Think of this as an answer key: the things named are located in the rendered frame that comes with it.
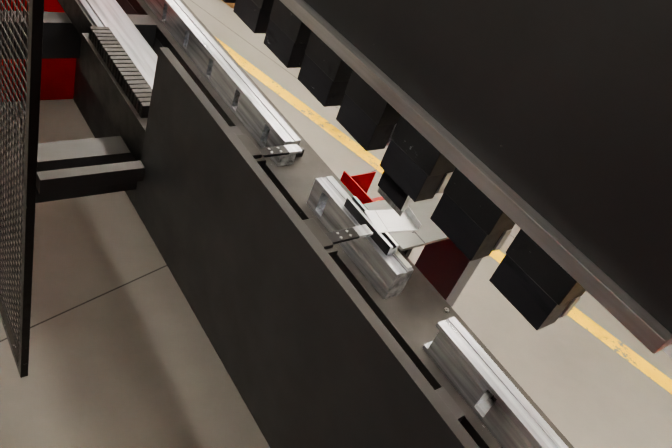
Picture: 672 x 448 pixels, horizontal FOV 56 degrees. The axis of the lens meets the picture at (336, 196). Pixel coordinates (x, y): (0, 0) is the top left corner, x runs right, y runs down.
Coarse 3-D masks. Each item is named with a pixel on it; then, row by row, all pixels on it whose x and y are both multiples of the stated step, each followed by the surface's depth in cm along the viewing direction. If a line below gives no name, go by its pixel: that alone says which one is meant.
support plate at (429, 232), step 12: (372, 204) 173; (384, 204) 175; (420, 204) 180; (432, 204) 182; (420, 216) 176; (420, 228) 171; (432, 228) 173; (396, 240) 164; (408, 240) 165; (420, 240) 167; (432, 240) 169
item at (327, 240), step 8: (312, 224) 153; (312, 232) 150; (320, 232) 151; (328, 232) 157; (336, 232) 158; (344, 232) 159; (352, 232) 160; (360, 232) 161; (368, 232) 162; (320, 240) 149; (328, 240) 150; (336, 240) 156; (344, 240) 157; (328, 248) 149; (336, 248) 151
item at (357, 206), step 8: (352, 200) 172; (352, 208) 171; (360, 208) 171; (360, 216) 169; (360, 224) 169; (368, 224) 166; (376, 232) 164; (376, 240) 165; (384, 240) 162; (384, 248) 163; (392, 248) 162
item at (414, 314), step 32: (128, 0) 260; (160, 32) 240; (192, 64) 228; (320, 160) 205; (288, 192) 187; (320, 224) 180; (416, 288) 171; (384, 320) 160; (416, 320) 162; (416, 352) 153; (448, 384) 148; (544, 416) 150
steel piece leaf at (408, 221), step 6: (378, 210) 171; (384, 210) 172; (390, 210) 173; (408, 210) 174; (384, 216) 170; (390, 216) 171; (396, 216) 172; (402, 216) 173; (408, 216) 174; (414, 216) 171; (384, 222) 168; (390, 222) 169; (396, 222) 170; (402, 222) 171; (408, 222) 171; (414, 222) 171; (390, 228) 167; (396, 228) 168; (402, 228) 168; (408, 228) 169; (414, 228) 170
